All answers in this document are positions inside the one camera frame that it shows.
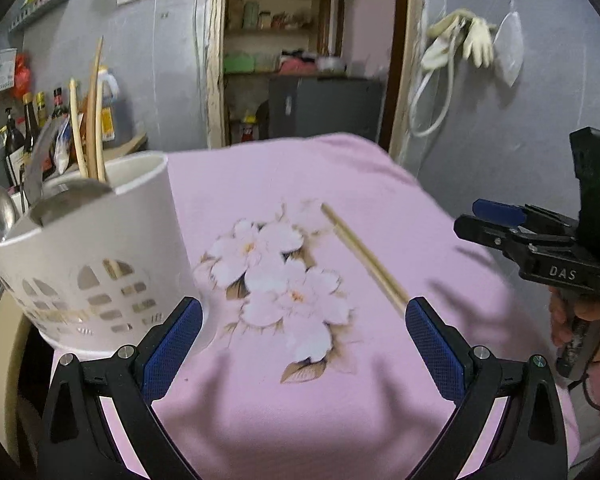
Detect wooden chopstick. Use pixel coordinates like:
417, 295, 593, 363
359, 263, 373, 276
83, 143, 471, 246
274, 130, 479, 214
321, 203, 410, 318
85, 34, 106, 181
69, 78, 88, 178

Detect person right hand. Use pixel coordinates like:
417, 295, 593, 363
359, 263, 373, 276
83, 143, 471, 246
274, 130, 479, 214
548, 287, 600, 361

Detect white plastic utensil holder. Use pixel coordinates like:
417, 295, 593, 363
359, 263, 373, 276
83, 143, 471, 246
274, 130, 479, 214
0, 152, 201, 360

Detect hanging clear plastic bag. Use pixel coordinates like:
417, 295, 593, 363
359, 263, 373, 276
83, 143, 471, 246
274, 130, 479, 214
493, 0, 524, 88

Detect cream rubber gloves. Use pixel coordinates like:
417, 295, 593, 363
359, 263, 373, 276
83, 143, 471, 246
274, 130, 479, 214
463, 16, 494, 68

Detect pink floral tablecloth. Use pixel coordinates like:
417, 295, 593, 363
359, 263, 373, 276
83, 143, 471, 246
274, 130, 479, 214
155, 134, 552, 479

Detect dark sauce bottle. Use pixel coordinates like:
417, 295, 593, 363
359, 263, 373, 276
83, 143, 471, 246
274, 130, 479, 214
5, 107, 24, 191

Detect dark grey cabinet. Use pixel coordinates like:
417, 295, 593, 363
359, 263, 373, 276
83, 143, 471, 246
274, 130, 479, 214
268, 76, 384, 142

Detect wooden shelf unit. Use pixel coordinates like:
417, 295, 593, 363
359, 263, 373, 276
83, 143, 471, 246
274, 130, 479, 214
223, 0, 343, 77

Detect wooden door frame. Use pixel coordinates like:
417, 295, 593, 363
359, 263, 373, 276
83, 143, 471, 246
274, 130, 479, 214
206, 0, 427, 159

